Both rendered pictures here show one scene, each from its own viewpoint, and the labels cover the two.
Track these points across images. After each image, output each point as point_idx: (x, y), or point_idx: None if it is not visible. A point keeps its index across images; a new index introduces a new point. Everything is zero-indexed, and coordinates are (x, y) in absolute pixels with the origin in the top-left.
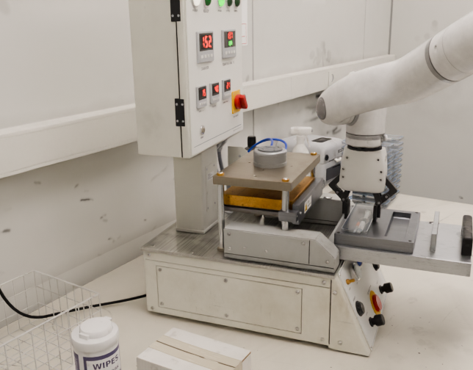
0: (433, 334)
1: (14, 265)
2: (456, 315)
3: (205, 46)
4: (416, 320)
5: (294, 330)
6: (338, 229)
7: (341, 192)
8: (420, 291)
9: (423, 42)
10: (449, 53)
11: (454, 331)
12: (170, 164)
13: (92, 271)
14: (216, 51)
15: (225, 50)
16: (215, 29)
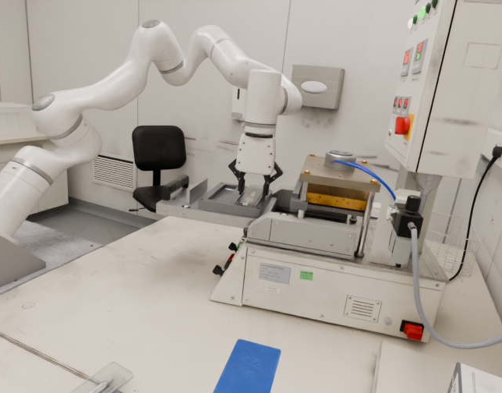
0: (190, 260)
1: None
2: (162, 273)
3: (404, 61)
4: (197, 269)
5: None
6: (270, 192)
7: (271, 176)
8: (178, 296)
9: (238, 46)
10: None
11: (174, 261)
12: None
13: None
14: (411, 65)
15: (413, 65)
16: (416, 44)
